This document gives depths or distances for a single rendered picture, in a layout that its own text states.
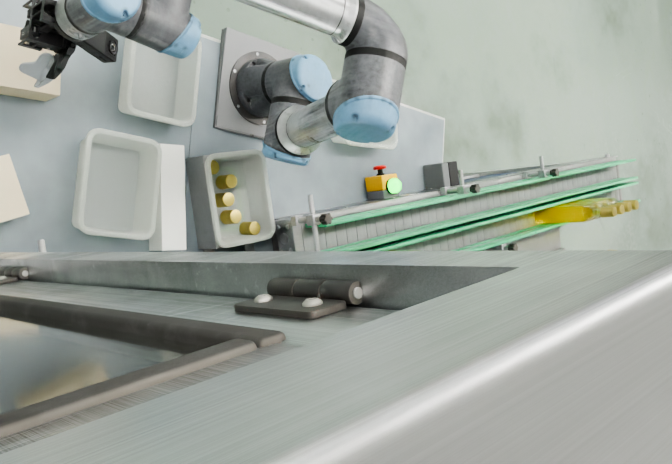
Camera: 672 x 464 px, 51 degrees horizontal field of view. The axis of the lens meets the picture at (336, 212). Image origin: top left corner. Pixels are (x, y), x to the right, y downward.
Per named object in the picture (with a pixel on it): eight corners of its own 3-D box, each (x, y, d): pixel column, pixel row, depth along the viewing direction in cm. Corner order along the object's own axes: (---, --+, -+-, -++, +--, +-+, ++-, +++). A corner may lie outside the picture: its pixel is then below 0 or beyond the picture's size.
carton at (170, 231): (149, 250, 160) (162, 250, 156) (147, 146, 161) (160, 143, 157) (172, 249, 165) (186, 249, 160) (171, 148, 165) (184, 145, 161)
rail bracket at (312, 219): (296, 264, 173) (330, 265, 163) (286, 197, 171) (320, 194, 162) (305, 262, 175) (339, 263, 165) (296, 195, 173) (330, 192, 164)
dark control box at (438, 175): (424, 189, 228) (445, 187, 222) (421, 165, 228) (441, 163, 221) (440, 186, 234) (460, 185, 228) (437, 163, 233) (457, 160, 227)
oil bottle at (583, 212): (535, 224, 249) (611, 221, 228) (533, 208, 248) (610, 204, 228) (543, 221, 253) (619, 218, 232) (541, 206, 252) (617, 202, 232)
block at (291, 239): (277, 257, 177) (294, 257, 172) (272, 220, 177) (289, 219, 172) (288, 254, 180) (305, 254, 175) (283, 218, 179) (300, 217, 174)
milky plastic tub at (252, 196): (198, 250, 169) (219, 250, 163) (185, 157, 167) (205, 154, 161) (256, 238, 181) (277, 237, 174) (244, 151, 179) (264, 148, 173)
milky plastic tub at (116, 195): (60, 234, 148) (77, 233, 142) (71, 130, 151) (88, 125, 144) (136, 241, 160) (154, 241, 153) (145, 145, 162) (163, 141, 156)
